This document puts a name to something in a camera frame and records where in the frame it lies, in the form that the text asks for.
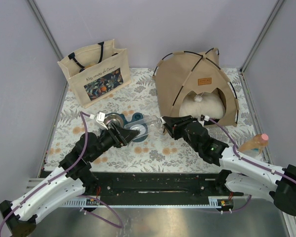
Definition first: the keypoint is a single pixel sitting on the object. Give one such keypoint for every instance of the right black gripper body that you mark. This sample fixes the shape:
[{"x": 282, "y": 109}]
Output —
[{"x": 179, "y": 130}]

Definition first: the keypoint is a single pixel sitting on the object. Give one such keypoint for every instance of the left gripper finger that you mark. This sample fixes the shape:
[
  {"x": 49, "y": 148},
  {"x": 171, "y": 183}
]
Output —
[
  {"x": 128, "y": 135},
  {"x": 119, "y": 131}
]

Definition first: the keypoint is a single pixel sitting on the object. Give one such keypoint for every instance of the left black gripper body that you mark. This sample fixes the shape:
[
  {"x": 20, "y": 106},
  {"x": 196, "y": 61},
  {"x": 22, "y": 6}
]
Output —
[{"x": 110, "y": 139}]

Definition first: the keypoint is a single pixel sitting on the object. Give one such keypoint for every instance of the teal pet bowl stand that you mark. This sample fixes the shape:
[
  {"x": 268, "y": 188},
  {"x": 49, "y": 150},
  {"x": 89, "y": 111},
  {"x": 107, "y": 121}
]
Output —
[{"x": 136, "y": 116}]

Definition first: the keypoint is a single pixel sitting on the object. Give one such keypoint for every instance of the clear plastic water bottle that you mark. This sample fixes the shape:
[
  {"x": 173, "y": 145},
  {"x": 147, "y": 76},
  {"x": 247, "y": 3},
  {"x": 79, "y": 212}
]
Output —
[{"x": 150, "y": 122}]

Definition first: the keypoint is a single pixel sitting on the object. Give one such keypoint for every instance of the stainless steel bowl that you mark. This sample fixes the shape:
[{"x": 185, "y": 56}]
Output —
[{"x": 114, "y": 119}]

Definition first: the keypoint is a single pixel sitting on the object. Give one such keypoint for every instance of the cream fluffy pillow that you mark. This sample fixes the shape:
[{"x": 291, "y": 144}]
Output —
[{"x": 211, "y": 105}]

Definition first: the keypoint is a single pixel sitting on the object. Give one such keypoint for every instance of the beige fabric pet tent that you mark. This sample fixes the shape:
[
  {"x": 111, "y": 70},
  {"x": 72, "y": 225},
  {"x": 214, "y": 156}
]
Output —
[{"x": 187, "y": 74}]

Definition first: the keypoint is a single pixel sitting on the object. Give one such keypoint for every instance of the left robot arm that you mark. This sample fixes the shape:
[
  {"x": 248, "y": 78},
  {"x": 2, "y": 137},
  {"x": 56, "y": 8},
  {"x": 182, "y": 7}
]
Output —
[{"x": 71, "y": 178}]

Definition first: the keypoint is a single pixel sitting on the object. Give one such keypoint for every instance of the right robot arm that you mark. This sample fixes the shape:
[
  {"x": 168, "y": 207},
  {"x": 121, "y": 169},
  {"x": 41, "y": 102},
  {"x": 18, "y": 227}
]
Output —
[{"x": 240, "y": 172}]

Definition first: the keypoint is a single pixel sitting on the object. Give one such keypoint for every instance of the floral patterned table mat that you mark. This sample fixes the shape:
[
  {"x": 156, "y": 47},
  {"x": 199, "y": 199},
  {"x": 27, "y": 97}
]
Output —
[{"x": 159, "y": 152}]

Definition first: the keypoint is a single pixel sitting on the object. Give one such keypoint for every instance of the white toy ball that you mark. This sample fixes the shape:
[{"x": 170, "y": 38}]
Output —
[{"x": 198, "y": 98}]

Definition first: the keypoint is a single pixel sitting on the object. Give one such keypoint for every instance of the beige floral tote bag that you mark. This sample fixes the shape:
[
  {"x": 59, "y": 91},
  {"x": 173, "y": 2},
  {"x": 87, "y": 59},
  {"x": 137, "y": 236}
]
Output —
[{"x": 96, "y": 71}]

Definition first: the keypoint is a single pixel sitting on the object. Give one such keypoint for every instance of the pink capped juice bottle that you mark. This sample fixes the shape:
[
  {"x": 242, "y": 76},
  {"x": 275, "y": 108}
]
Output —
[{"x": 255, "y": 146}]

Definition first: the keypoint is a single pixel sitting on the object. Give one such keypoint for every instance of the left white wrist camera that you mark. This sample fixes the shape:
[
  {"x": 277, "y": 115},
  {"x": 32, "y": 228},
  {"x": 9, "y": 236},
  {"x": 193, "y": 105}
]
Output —
[{"x": 99, "y": 120}]

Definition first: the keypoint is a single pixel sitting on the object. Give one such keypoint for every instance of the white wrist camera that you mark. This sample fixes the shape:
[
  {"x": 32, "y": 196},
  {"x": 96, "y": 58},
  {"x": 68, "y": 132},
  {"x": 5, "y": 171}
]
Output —
[
  {"x": 203, "y": 119},
  {"x": 99, "y": 120}
]

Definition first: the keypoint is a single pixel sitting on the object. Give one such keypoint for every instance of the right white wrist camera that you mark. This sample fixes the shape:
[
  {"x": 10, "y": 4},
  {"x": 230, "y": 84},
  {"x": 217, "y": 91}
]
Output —
[{"x": 203, "y": 119}]

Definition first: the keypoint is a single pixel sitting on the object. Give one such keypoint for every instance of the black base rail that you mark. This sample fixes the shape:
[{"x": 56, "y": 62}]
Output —
[{"x": 157, "y": 189}]

